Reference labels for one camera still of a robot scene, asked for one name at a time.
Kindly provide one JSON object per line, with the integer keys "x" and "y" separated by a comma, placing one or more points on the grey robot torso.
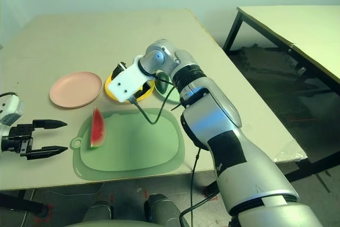
{"x": 106, "y": 223}

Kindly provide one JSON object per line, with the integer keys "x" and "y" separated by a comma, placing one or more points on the green cutting mat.
{"x": 138, "y": 147}

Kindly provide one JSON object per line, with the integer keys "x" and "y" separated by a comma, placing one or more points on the black table foot bar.
{"x": 24, "y": 204}
{"x": 313, "y": 167}

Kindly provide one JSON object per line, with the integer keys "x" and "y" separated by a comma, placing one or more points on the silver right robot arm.
{"x": 225, "y": 131}

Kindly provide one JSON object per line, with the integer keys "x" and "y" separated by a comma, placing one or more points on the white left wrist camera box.
{"x": 12, "y": 107}

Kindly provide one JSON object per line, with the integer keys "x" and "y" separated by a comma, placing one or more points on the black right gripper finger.
{"x": 118, "y": 70}
{"x": 142, "y": 92}

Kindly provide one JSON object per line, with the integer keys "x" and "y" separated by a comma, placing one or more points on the yellow plate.
{"x": 108, "y": 86}

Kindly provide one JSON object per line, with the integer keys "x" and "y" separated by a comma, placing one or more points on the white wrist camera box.
{"x": 130, "y": 80}
{"x": 12, "y": 107}

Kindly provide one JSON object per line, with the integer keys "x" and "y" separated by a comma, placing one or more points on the beige side table black frame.
{"x": 305, "y": 22}

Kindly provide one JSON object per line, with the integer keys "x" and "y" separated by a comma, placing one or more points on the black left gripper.
{"x": 21, "y": 135}

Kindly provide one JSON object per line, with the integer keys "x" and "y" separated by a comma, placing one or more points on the clear plastic sheet piece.
{"x": 290, "y": 152}

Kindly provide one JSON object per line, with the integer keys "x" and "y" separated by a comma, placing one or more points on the dark green avocado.
{"x": 161, "y": 84}

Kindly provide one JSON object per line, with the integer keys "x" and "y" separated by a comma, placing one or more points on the mint green plate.
{"x": 172, "y": 96}

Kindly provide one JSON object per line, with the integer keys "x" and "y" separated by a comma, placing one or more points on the pink plate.
{"x": 75, "y": 90}

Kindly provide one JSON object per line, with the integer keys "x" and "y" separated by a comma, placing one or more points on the grey robot right leg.
{"x": 164, "y": 211}

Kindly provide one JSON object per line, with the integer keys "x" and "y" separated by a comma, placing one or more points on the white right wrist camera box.
{"x": 130, "y": 80}

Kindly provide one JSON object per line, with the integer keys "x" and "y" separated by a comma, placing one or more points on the red watermelon slice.
{"x": 97, "y": 131}

